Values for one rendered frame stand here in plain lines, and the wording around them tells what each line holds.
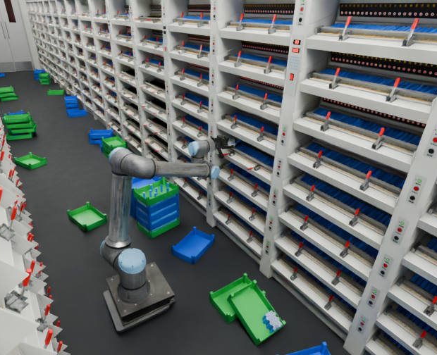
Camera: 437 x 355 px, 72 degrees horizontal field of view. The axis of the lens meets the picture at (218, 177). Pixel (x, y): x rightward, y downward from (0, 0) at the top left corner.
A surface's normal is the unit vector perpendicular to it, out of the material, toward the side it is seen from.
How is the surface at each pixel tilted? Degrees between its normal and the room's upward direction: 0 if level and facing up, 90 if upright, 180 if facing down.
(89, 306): 0
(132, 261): 6
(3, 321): 90
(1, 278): 90
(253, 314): 19
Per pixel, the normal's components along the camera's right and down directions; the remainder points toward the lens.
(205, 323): 0.04, -0.88
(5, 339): 0.58, 0.40
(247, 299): 0.22, -0.70
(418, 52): -0.79, 0.50
